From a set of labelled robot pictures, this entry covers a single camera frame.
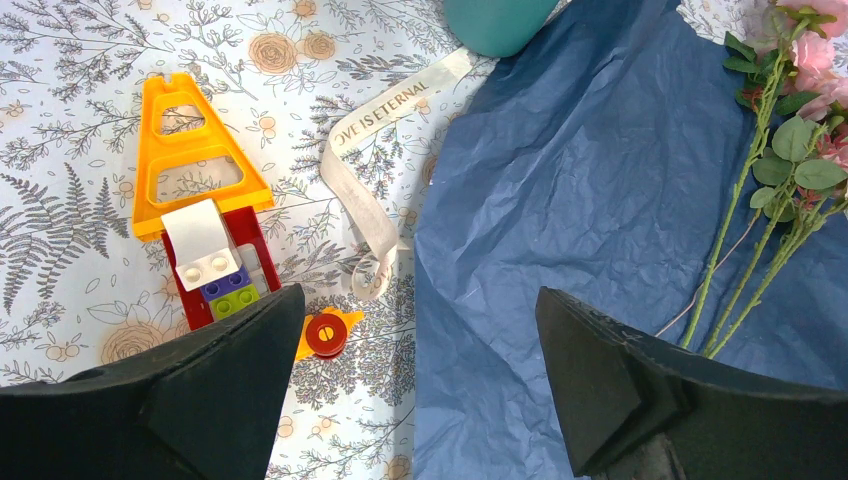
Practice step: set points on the floral patterned table mat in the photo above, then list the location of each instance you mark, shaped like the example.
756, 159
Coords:
413, 240

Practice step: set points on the yellow red toy block car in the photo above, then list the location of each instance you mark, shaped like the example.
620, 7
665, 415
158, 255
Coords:
212, 239

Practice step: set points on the pink flowers bunch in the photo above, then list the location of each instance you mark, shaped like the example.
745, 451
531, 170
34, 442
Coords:
798, 155

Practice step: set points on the teal ceramic vase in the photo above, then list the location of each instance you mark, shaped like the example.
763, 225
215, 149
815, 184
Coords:
496, 28

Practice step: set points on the blue wrapping paper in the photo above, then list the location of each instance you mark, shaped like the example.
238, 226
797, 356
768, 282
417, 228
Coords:
598, 161

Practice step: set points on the cream ribbon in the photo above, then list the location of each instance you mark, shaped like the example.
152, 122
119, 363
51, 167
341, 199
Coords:
358, 183

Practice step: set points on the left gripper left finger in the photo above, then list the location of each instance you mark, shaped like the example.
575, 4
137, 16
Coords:
205, 405

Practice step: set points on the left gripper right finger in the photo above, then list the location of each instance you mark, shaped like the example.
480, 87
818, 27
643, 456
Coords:
632, 406

